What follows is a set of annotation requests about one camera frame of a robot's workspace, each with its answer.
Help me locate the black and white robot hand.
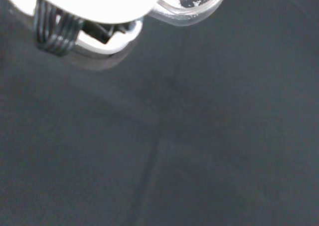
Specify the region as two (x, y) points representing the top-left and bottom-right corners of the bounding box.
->
(0, 0), (167, 57)

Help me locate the black bench cloth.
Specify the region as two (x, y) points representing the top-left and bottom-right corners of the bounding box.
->
(0, 0), (319, 226)

